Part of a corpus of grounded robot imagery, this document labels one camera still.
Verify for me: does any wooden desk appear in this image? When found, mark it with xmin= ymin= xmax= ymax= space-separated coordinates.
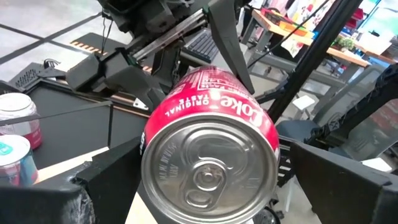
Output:
xmin=241 ymin=7 xmax=373 ymax=82

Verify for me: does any black perforated computer case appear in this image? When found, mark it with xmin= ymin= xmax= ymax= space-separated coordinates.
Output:
xmin=8 ymin=61 xmax=68 ymax=91

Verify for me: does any black mat with orange stripes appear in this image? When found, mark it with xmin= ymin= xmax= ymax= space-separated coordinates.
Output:
xmin=70 ymin=32 xmax=134 ymax=58

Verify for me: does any black keyboard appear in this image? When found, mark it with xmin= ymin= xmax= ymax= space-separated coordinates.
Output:
xmin=182 ymin=27 xmax=220 ymax=65

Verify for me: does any red Coca-Cola can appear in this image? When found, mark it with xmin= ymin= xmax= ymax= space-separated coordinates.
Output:
xmin=139 ymin=65 xmax=280 ymax=224

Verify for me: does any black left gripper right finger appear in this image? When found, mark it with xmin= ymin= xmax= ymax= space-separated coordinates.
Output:
xmin=290 ymin=141 xmax=398 ymax=224

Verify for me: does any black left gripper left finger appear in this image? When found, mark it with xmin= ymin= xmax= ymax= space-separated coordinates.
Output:
xmin=0 ymin=136 xmax=144 ymax=224

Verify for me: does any wooden shelf with black frame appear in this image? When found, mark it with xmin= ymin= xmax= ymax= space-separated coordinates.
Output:
xmin=0 ymin=100 xmax=150 ymax=224

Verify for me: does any white pink Spindrift can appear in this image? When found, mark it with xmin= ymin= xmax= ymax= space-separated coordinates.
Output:
xmin=0 ymin=92 xmax=44 ymax=151

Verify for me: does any small green plant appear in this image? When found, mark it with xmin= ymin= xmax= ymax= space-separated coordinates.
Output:
xmin=334 ymin=35 xmax=355 ymax=52

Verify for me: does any blue silver Red Bull can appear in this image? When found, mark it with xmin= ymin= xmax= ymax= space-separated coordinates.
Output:
xmin=0 ymin=134 xmax=39 ymax=187

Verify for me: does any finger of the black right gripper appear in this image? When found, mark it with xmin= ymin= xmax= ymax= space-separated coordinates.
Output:
xmin=104 ymin=54 xmax=166 ymax=112
xmin=207 ymin=0 xmax=256 ymax=95

